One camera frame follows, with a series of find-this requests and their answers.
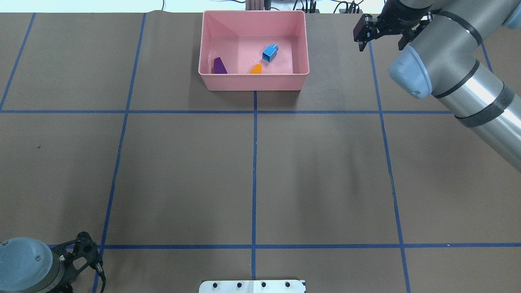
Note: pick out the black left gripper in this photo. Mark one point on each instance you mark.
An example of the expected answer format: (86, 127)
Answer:
(64, 287)

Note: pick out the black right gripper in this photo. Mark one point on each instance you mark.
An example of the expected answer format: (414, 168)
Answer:
(403, 16)

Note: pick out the small blue block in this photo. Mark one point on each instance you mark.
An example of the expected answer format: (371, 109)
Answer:
(270, 52)

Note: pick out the orange block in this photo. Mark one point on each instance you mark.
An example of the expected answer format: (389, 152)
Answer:
(257, 69)

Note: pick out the purple block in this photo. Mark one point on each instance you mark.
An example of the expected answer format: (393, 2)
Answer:
(219, 67)

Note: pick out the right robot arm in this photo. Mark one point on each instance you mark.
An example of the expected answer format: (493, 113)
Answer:
(437, 45)

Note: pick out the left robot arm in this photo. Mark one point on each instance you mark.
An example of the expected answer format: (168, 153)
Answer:
(28, 265)

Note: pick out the pink plastic box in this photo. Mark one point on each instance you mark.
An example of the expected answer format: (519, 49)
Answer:
(239, 38)

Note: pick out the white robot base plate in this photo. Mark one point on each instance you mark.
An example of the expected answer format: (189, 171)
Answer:
(252, 286)

